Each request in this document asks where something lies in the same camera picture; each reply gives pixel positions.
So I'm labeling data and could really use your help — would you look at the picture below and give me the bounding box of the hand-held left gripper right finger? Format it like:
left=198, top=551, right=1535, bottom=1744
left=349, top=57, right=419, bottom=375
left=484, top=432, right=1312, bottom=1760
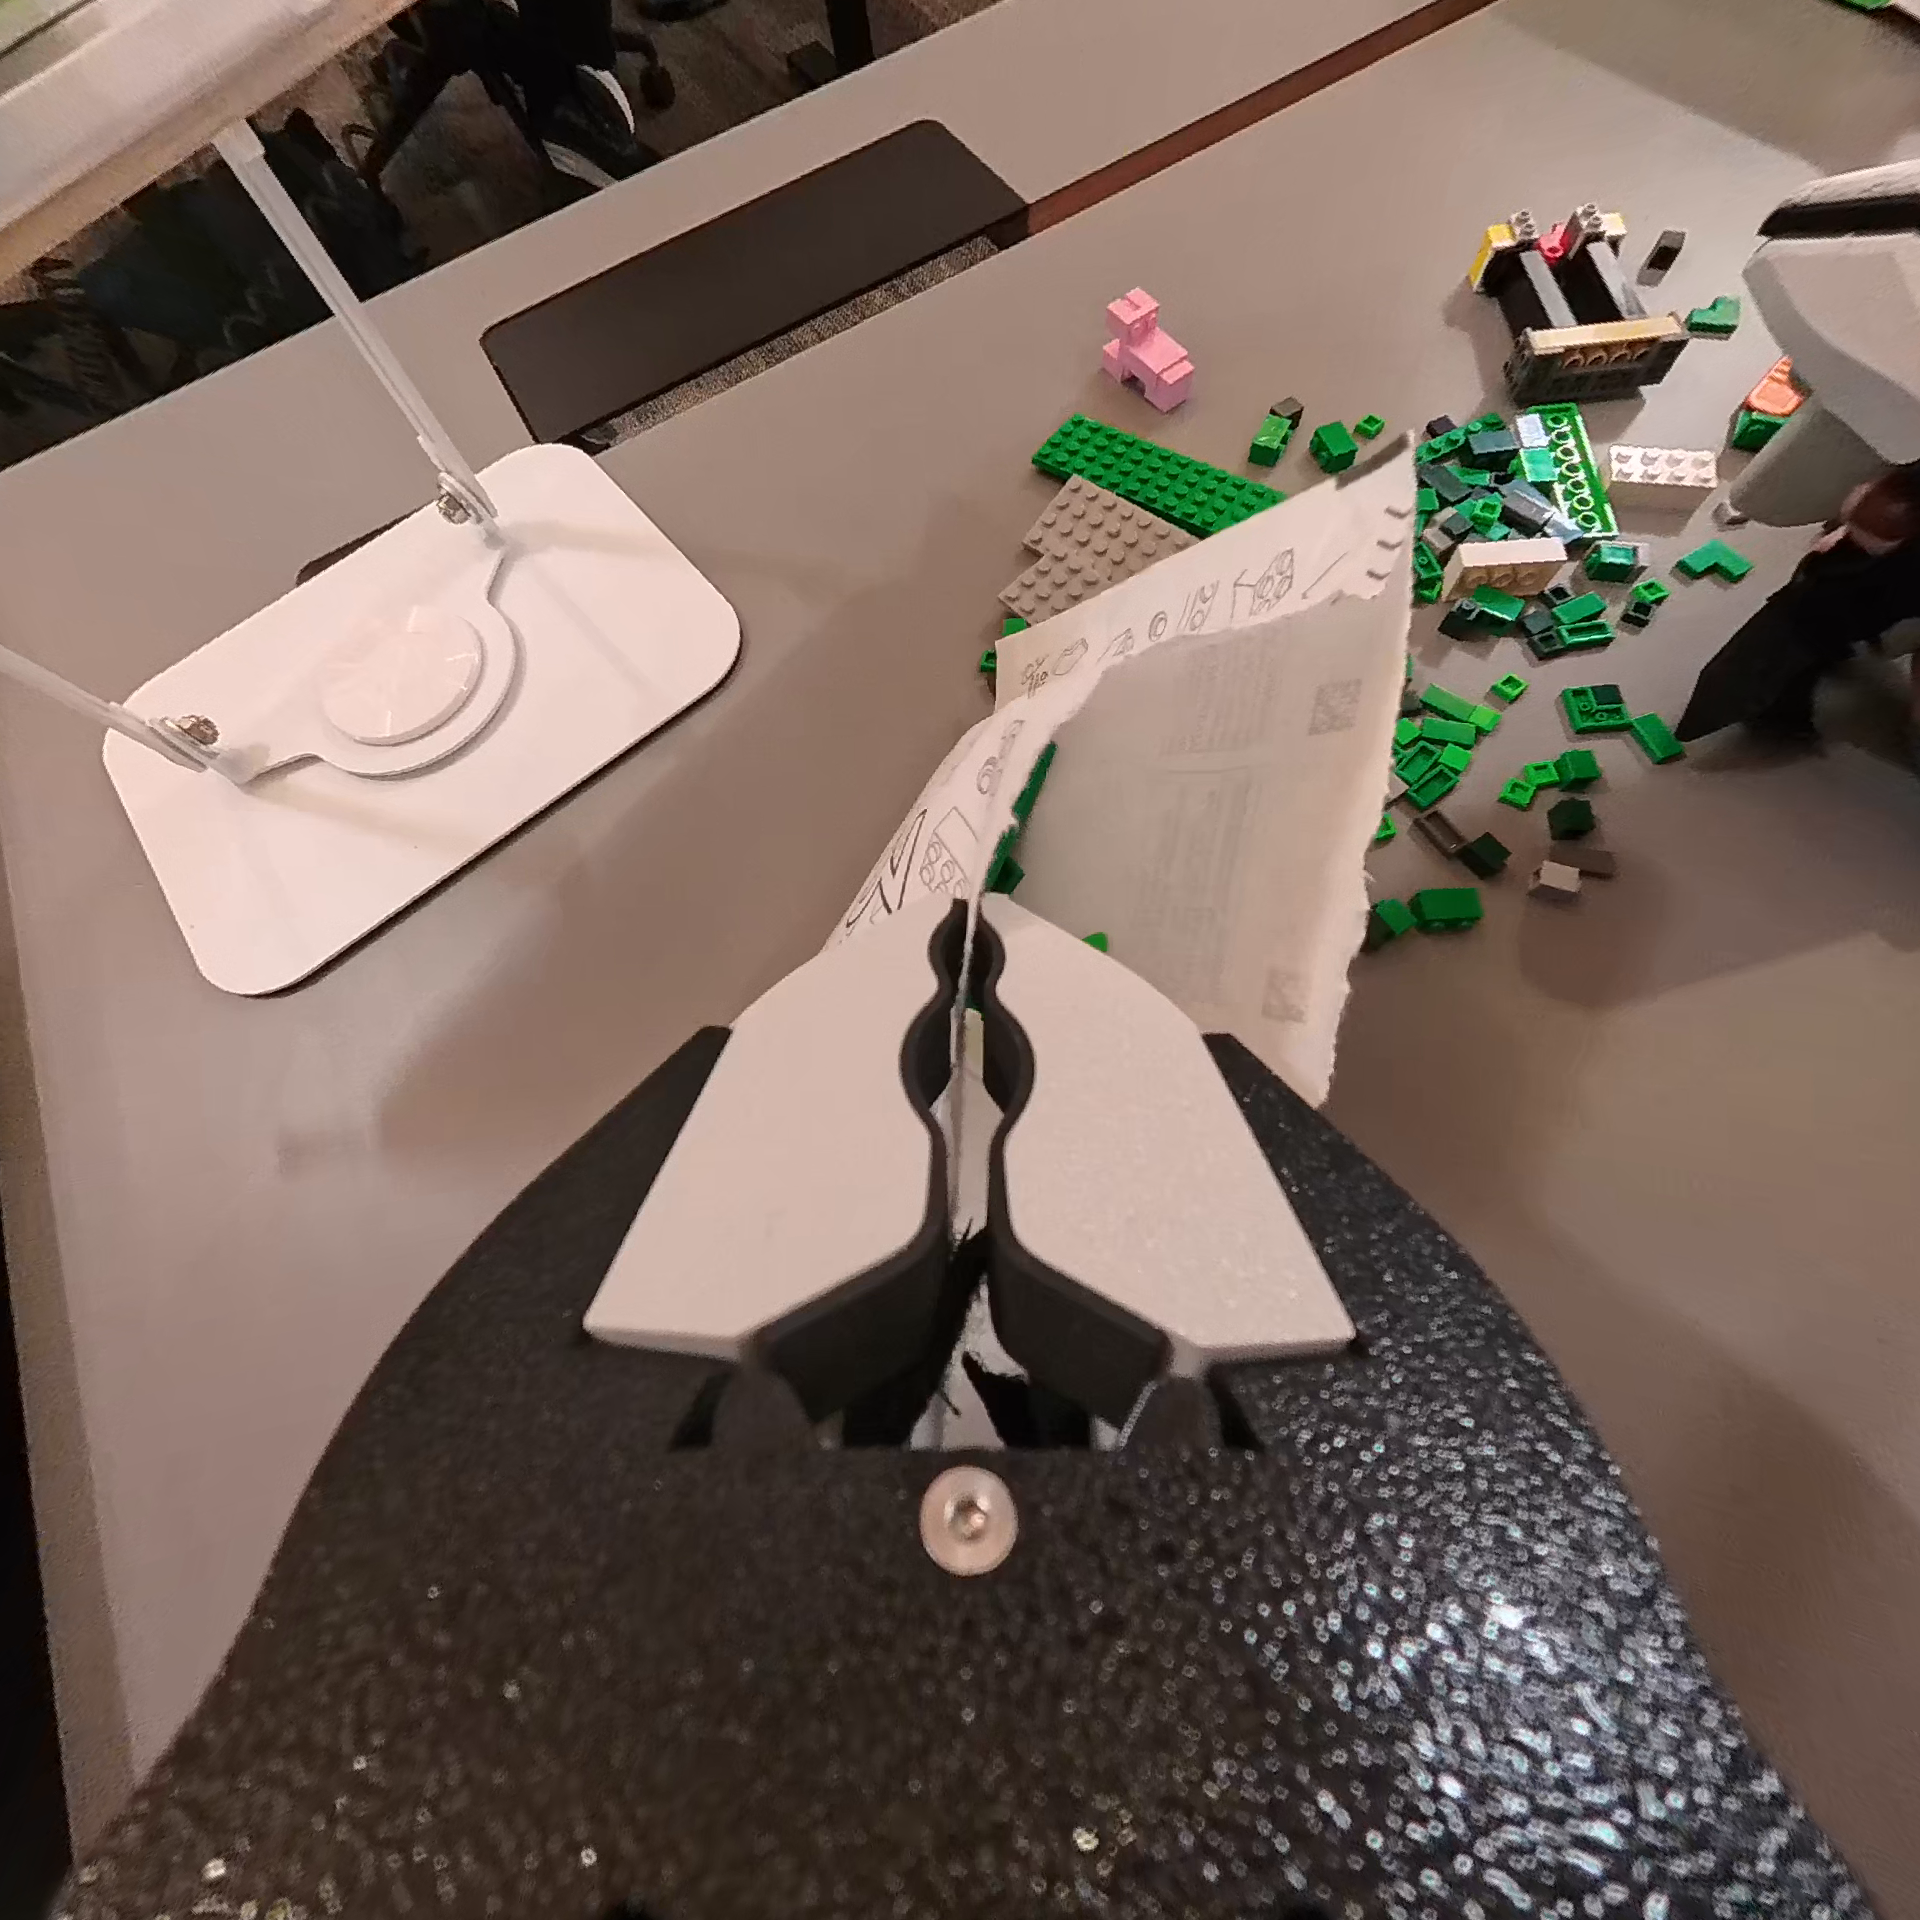
left=970, top=919, right=1360, bottom=1455

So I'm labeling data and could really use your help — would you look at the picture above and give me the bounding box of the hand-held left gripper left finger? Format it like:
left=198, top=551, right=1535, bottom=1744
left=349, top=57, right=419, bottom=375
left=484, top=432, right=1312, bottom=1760
left=580, top=901, right=973, bottom=1425

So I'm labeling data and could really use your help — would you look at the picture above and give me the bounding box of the white printed paper bag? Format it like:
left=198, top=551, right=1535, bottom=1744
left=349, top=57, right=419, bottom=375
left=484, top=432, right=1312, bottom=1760
left=823, top=435, right=1418, bottom=1452

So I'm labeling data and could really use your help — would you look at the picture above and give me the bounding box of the pile of green toy bricks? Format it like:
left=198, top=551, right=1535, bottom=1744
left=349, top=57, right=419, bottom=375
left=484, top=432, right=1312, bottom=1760
left=973, top=291, right=1757, bottom=945

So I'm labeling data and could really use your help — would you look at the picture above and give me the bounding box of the grey desk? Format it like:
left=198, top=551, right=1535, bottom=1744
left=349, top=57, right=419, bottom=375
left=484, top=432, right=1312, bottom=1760
left=0, top=0, right=1920, bottom=1920

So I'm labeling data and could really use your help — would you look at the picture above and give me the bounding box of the white desk lamp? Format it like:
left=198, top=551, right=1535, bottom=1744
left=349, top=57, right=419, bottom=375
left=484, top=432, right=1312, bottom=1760
left=0, top=0, right=745, bottom=997

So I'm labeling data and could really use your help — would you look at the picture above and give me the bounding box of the person's right hand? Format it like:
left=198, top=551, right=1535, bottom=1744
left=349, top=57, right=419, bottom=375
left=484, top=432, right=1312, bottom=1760
left=1841, top=459, right=1920, bottom=570

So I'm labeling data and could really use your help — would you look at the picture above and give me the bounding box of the black toy brick assembly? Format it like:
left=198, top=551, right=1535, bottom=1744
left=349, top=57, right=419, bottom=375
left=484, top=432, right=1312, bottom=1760
left=1472, top=200, right=1689, bottom=404

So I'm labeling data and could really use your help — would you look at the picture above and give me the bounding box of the grey toy baseplate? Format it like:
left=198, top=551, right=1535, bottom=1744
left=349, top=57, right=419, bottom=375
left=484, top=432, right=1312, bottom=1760
left=1022, top=479, right=1199, bottom=594
left=997, top=555, right=1153, bottom=623

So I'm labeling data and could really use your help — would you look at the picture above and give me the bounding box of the pink toy brick pig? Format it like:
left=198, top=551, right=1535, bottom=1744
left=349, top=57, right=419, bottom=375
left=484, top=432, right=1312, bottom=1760
left=1102, top=291, right=1199, bottom=411

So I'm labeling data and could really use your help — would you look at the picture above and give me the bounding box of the large green toy baseplate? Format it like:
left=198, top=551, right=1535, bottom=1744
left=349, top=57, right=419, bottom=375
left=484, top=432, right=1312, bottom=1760
left=1024, top=411, right=1289, bottom=542

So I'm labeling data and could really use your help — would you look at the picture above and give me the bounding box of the black desk cable cover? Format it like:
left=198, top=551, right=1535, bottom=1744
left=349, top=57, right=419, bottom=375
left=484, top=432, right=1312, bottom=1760
left=478, top=122, right=1034, bottom=445

